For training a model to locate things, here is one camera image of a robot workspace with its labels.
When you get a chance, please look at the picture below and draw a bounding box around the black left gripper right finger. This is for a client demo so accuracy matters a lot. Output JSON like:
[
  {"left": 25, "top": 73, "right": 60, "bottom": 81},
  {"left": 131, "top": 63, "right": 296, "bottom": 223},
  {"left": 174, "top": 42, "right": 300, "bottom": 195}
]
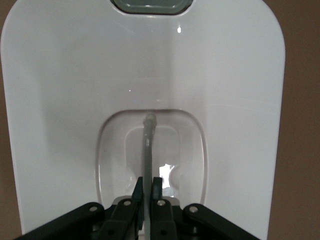
[{"left": 149, "top": 176, "right": 261, "bottom": 240}]

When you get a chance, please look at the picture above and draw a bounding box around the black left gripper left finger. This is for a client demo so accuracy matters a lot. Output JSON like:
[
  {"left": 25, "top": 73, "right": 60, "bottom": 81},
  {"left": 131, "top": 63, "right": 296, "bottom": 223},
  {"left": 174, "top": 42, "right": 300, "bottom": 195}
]
[{"left": 19, "top": 176, "right": 145, "bottom": 240}]

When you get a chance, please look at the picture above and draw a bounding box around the grey translucent lid handle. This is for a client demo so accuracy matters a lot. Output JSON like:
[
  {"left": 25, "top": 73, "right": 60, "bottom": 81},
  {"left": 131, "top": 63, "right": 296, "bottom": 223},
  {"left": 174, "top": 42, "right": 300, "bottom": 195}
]
[{"left": 141, "top": 112, "right": 158, "bottom": 240}]

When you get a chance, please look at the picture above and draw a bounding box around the white plastic box lid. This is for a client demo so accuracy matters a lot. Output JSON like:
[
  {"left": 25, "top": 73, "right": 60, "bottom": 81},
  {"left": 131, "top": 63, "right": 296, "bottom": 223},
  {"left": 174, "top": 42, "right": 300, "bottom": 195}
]
[{"left": 0, "top": 0, "right": 287, "bottom": 240}]

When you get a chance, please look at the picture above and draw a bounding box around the grey lid latch clip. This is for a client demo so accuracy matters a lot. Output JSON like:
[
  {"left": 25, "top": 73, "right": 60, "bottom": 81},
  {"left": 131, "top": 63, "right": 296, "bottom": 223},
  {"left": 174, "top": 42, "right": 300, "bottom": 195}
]
[{"left": 109, "top": 0, "right": 195, "bottom": 16}]

